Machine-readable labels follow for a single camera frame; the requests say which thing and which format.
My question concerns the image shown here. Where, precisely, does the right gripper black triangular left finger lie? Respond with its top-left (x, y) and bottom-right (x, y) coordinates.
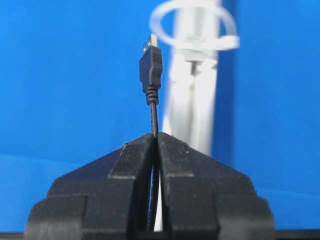
top-left (24, 133), bottom-right (155, 240)

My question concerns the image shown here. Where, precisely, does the right gripper black triangular right finger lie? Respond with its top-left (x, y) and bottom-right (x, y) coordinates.
top-left (158, 132), bottom-right (275, 240)

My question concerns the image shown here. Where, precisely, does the black USB cable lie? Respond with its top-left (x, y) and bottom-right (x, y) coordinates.
top-left (138, 34), bottom-right (164, 232)

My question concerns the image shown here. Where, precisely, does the white loop stand post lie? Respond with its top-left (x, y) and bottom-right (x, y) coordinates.
top-left (153, 0), bottom-right (221, 232)

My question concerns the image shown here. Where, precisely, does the white string loop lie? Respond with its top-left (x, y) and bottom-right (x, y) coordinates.
top-left (149, 1), bottom-right (241, 52)

